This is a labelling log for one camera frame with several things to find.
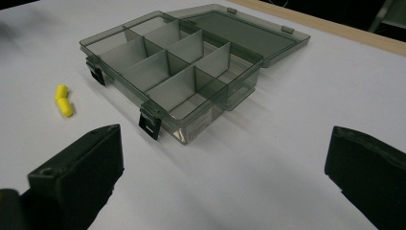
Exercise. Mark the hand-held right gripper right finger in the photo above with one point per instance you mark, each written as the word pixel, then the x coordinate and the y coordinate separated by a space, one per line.
pixel 370 172

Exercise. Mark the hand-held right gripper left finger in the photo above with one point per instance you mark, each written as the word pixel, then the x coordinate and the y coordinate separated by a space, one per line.
pixel 81 169

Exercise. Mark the yellow foam earplug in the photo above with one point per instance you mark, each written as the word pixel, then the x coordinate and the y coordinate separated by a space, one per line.
pixel 65 107
pixel 61 91

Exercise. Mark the clear grey compartment storage box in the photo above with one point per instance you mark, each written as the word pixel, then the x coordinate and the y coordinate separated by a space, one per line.
pixel 191 73

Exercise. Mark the grey metal stand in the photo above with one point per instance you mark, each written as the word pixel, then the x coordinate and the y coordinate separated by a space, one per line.
pixel 387 14

